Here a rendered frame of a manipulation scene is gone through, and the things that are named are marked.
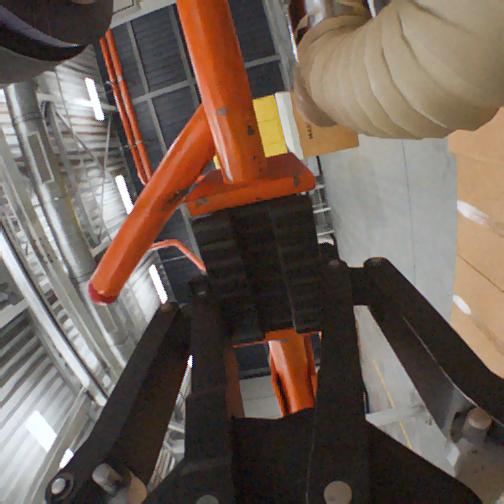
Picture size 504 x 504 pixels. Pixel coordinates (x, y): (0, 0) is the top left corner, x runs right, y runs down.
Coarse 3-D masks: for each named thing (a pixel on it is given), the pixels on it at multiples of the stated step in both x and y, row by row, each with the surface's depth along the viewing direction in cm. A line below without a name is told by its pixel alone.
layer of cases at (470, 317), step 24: (480, 168) 78; (480, 192) 81; (480, 216) 84; (480, 240) 87; (456, 264) 106; (480, 264) 89; (456, 288) 109; (480, 288) 91; (456, 312) 112; (480, 312) 93; (480, 336) 95
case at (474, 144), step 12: (492, 120) 24; (456, 132) 31; (468, 132) 29; (480, 132) 26; (492, 132) 25; (456, 144) 32; (468, 144) 29; (480, 144) 27; (492, 144) 25; (468, 156) 30; (480, 156) 28; (492, 156) 26
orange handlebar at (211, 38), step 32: (192, 0) 10; (224, 0) 11; (192, 32) 11; (224, 32) 11; (192, 64) 12; (224, 64) 11; (224, 96) 12; (224, 128) 12; (256, 128) 13; (224, 160) 13; (256, 160) 13; (288, 352) 17; (288, 384) 19
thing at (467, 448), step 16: (464, 416) 6; (480, 416) 6; (464, 432) 6; (480, 432) 5; (448, 448) 6; (464, 448) 6; (480, 448) 5; (496, 448) 5; (464, 464) 5; (480, 464) 5; (496, 464) 5; (464, 480) 5; (480, 480) 5; (496, 480) 5; (480, 496) 5; (496, 496) 4
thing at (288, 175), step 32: (288, 160) 16; (192, 192) 14; (224, 192) 13; (256, 192) 12; (288, 192) 12; (192, 224) 12; (224, 224) 12; (256, 224) 13; (288, 224) 12; (224, 256) 13; (256, 256) 14; (288, 256) 13; (320, 256) 13; (224, 288) 14; (256, 288) 14; (288, 288) 14; (320, 288) 13; (224, 320) 14; (256, 320) 14; (288, 320) 15; (320, 320) 14
